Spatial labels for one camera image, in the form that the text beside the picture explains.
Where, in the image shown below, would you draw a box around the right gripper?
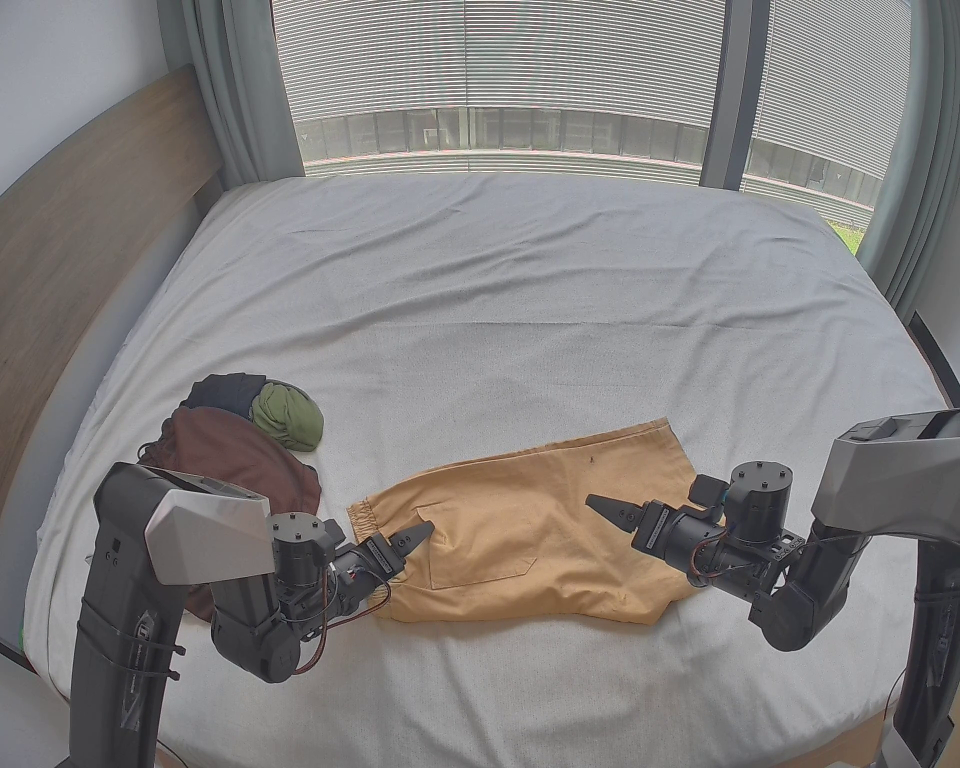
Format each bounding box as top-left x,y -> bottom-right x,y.
585,493 -> 730,580

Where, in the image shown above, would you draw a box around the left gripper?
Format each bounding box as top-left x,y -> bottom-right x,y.
333,522 -> 437,601

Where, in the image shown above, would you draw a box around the tan shorts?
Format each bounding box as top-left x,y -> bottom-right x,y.
346,417 -> 695,628

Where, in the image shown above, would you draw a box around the bed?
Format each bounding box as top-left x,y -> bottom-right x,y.
0,63 -> 960,768

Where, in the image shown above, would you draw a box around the green garment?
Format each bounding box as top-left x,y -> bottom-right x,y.
251,378 -> 325,453

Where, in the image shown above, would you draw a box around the brown garment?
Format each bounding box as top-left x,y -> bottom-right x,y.
138,405 -> 324,624

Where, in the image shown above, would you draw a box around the black garment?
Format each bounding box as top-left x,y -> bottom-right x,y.
183,372 -> 268,421

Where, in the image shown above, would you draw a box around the window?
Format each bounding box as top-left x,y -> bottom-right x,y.
270,0 -> 915,226

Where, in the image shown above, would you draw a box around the grey-green curtain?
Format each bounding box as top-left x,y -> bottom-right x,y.
855,0 -> 960,320
157,0 -> 305,189

